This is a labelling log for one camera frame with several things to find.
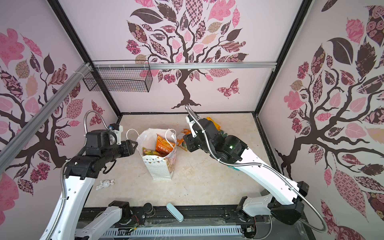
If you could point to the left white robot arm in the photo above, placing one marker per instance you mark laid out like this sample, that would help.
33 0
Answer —
77 179

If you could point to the left aluminium rail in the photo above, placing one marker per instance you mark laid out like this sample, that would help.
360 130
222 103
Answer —
13 148

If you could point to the left metal flex conduit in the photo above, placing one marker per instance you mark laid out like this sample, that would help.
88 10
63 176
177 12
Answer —
55 219

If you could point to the aluminium rail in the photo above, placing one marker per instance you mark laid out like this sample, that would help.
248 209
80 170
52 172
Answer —
186 66
13 148

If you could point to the orange chestnut snack bag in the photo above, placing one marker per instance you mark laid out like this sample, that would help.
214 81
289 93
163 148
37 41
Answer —
164 147

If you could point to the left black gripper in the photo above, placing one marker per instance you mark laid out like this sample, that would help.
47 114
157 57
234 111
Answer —
128 150

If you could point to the pink Fox's candy bag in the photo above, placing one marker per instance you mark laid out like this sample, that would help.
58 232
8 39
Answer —
148 152

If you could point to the small white plush toy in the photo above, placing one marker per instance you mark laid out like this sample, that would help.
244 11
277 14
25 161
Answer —
105 184

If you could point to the white paper gift bag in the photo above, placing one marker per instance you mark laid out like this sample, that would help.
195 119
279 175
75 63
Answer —
160 168

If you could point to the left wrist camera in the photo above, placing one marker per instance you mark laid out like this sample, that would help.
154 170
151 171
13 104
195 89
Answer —
116 132

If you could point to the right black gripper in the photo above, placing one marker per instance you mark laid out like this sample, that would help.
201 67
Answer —
189 139

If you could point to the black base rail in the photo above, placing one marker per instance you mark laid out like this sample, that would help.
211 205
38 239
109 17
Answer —
186 214

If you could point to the black knob on base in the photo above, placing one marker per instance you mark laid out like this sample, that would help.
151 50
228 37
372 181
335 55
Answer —
149 210

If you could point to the white slotted cable duct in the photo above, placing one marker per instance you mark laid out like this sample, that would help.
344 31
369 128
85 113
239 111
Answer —
170 232

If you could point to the light blue remote-like device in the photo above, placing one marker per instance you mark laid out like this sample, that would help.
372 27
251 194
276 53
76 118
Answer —
175 212

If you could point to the orange white snack packet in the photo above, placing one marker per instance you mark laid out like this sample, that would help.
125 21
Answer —
180 139

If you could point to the yellow corn snack bag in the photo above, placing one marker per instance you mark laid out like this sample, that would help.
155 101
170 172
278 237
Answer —
218 127

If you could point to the back aluminium rail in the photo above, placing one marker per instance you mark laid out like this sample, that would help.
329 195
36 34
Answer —
186 66

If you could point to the black wire basket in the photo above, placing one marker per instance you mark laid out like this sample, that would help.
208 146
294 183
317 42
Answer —
119 76

